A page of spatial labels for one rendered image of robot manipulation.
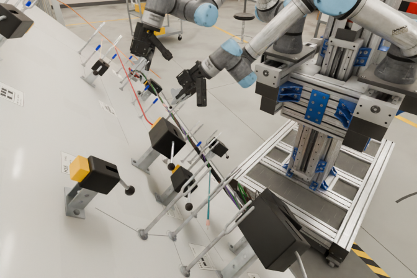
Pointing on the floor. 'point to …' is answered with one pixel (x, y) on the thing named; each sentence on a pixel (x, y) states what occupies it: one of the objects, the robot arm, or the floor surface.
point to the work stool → (243, 22)
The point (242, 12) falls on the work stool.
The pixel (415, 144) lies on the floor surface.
